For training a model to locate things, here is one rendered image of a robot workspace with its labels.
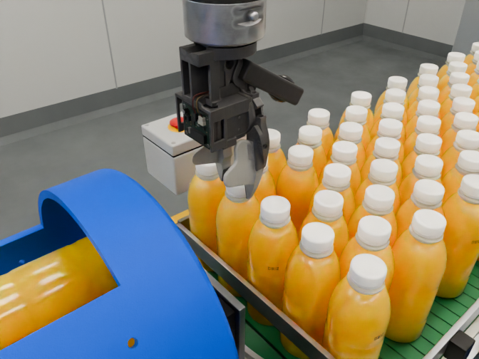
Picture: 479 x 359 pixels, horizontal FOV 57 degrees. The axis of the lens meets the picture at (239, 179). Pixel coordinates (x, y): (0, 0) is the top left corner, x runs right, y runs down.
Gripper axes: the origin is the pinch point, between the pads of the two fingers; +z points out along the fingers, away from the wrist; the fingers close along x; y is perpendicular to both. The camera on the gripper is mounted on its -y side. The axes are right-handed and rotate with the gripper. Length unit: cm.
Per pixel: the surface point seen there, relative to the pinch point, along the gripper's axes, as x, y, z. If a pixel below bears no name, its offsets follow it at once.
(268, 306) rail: 11.4, 4.6, 12.8
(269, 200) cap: 6.1, 0.1, 0.1
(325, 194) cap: 10.1, -6.5, 0.1
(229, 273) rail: 3.2, 4.6, 13.1
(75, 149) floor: -221, -46, 111
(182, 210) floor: -122, -63, 111
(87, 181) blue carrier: 5.2, 22.4, -12.3
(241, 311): 14.0, 11.6, 5.7
